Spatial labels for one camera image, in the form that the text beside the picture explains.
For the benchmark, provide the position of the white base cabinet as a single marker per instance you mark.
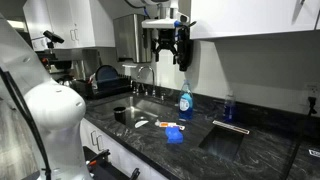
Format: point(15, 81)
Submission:
point(116, 150)

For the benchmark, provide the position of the stainless steel sink basin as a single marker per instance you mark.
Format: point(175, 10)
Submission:
point(106, 108)

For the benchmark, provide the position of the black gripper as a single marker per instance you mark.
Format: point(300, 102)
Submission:
point(166, 37)

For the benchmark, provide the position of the black camera on stand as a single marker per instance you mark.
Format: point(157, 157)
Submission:
point(52, 36)

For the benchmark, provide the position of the black cup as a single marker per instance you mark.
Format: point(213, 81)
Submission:
point(120, 115)

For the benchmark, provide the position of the white label strip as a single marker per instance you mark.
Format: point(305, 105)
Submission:
point(230, 127)

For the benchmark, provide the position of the white wall outlet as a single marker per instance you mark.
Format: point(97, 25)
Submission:
point(311, 90)

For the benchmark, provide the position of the blue cloth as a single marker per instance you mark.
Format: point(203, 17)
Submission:
point(174, 135)

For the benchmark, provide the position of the black wall soap dispenser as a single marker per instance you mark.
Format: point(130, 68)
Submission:
point(185, 50)

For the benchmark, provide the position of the black dish rack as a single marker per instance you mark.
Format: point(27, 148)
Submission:
point(110, 88)

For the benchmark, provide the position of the chrome sink faucet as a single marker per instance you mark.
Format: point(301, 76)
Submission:
point(152, 75)

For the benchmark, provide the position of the steel paper towel dispenser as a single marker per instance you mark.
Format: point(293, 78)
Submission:
point(130, 38)

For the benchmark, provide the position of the white wall cabinet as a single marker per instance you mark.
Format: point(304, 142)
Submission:
point(66, 23)
point(250, 16)

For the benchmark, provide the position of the dark blue spray bottle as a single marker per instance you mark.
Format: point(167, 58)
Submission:
point(229, 108)

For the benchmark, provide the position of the blue dish soap bottle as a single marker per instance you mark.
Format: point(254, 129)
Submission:
point(185, 103)

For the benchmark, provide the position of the square countertop opening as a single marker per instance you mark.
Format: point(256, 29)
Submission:
point(221, 143)

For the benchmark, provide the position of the blue plate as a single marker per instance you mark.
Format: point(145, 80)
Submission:
point(106, 74)

